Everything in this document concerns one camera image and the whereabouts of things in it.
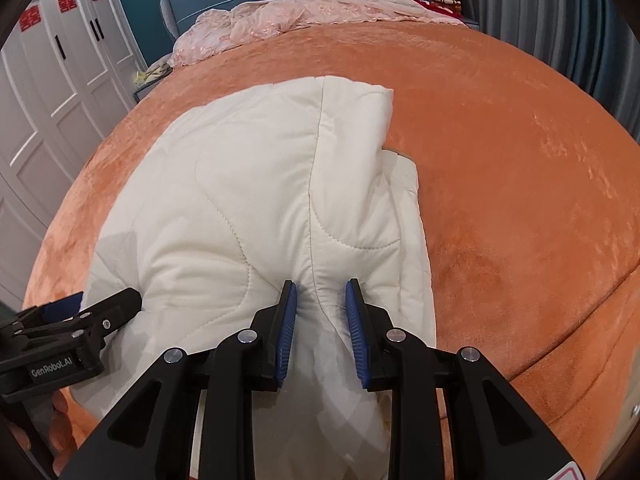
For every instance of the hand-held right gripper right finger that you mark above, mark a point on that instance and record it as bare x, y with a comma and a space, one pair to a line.
356, 330

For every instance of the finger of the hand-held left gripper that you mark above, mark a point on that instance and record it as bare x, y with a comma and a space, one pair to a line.
120, 307
60, 307

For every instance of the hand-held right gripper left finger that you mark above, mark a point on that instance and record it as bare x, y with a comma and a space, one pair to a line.
287, 330

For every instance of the cream quilted jacket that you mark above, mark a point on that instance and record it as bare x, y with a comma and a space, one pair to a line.
225, 185

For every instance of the person's left hand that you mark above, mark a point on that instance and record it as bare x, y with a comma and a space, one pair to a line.
67, 420

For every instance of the white panelled wardrobe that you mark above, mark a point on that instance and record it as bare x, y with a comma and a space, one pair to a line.
50, 110

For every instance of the orange plush blanket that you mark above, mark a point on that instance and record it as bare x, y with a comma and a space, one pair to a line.
500, 185

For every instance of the nightstand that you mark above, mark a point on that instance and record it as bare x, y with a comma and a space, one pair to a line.
142, 92

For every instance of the yellow cloth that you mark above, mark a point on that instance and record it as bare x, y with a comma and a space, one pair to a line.
150, 74

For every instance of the red paper decoration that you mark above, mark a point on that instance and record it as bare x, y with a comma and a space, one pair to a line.
66, 2
28, 19

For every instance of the pink floral quilt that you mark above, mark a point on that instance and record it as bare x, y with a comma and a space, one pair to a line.
280, 20

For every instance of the grey striped curtain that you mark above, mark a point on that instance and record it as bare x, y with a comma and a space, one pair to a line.
550, 20

